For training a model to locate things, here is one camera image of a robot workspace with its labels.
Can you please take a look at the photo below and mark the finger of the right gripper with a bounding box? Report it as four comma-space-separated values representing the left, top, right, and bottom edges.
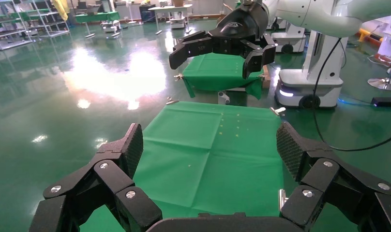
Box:
242, 33, 278, 80
168, 30, 216, 71

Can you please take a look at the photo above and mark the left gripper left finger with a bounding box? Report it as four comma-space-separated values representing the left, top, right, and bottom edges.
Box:
29, 123, 163, 232

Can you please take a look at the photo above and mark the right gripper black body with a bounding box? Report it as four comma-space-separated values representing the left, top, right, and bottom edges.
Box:
208, 2, 270, 56

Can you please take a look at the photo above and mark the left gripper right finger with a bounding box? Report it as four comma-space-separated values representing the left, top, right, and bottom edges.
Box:
275, 121, 391, 232

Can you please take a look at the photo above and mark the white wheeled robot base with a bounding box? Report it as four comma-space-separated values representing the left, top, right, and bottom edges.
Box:
274, 22, 347, 110

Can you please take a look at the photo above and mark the green table cloth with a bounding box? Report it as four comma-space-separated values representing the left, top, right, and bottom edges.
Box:
80, 101, 286, 232
181, 52, 267, 100

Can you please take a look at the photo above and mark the white long table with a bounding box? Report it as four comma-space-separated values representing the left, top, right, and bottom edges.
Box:
147, 3, 194, 35

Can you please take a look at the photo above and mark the green covered table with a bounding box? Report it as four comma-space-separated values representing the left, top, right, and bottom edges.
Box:
74, 11, 121, 39

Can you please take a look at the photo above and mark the black power adapter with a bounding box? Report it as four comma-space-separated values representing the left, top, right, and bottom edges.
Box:
371, 96, 391, 108

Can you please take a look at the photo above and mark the chrome swivel stool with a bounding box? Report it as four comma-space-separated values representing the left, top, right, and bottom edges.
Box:
367, 21, 391, 91

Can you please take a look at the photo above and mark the yellow hanging garment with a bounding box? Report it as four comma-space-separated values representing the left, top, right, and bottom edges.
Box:
52, 0, 71, 22

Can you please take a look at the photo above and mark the grey metal shelf rack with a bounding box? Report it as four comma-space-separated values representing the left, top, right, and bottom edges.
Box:
30, 0, 72, 39
0, 0, 33, 51

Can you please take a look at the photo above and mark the thin black cable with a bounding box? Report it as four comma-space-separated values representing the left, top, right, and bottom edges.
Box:
312, 37, 391, 152

